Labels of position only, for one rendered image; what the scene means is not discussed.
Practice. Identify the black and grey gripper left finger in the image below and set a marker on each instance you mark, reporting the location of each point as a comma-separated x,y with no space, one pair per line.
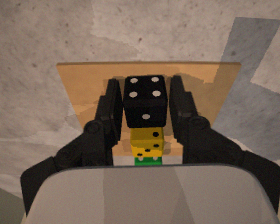
92,148

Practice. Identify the orange flat mat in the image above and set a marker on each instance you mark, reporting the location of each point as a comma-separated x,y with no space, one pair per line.
209,83

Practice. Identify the green die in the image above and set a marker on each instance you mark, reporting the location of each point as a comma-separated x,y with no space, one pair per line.
148,160

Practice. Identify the black die with white pips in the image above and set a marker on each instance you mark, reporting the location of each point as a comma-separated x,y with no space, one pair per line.
145,101

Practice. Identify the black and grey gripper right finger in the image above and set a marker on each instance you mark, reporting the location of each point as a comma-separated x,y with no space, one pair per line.
202,144

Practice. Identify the yellow die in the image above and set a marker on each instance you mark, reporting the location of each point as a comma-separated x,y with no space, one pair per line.
147,142

